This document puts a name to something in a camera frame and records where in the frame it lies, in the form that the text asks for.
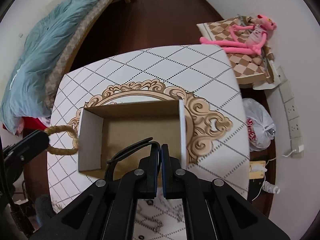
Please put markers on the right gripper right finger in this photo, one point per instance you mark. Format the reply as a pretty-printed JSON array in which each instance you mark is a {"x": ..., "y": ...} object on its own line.
[{"x": 171, "y": 182}]

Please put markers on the yellow tissue box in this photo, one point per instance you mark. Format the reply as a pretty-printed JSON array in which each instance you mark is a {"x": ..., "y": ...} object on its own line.
[{"x": 257, "y": 169}]

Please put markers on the white wall power strip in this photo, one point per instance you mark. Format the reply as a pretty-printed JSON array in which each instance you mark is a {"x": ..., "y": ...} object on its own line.
[{"x": 291, "y": 112}]

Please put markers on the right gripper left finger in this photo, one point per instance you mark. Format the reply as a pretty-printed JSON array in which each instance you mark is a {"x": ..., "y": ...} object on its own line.
[{"x": 151, "y": 167}]

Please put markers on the black wrist watch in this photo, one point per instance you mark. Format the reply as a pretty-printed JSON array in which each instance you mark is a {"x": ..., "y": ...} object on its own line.
[{"x": 129, "y": 150}]

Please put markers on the red bed sheet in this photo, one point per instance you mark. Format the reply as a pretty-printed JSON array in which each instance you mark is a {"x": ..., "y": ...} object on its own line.
[{"x": 27, "y": 123}]

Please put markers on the pink panther plush toy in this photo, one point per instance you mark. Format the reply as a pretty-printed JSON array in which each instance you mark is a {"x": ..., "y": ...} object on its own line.
[{"x": 235, "y": 37}]

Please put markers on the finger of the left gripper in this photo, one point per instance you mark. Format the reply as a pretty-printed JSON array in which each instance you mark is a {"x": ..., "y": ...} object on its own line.
[{"x": 32, "y": 145}]

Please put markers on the patterned white tablecloth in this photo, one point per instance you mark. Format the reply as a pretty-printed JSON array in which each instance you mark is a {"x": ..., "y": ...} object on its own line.
[{"x": 215, "y": 179}]

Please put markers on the light blue duvet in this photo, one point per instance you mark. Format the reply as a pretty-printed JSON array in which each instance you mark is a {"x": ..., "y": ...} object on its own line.
[{"x": 25, "y": 91}]

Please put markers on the white plastic bag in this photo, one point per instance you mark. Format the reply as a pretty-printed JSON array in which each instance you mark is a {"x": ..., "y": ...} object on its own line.
[{"x": 260, "y": 126}]

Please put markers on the white plastic bottle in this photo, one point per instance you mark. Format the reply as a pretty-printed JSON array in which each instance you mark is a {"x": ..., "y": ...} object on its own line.
[{"x": 270, "y": 188}]

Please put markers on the brown checkered cushion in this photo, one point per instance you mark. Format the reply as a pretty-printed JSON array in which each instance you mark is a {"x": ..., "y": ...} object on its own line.
[{"x": 248, "y": 69}]

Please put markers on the white cardboard box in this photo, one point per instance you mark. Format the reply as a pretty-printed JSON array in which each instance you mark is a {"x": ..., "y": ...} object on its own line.
[{"x": 105, "y": 130}]

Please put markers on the bed with patterned mattress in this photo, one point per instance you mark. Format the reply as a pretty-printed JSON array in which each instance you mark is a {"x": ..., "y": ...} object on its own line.
[{"x": 67, "y": 57}]

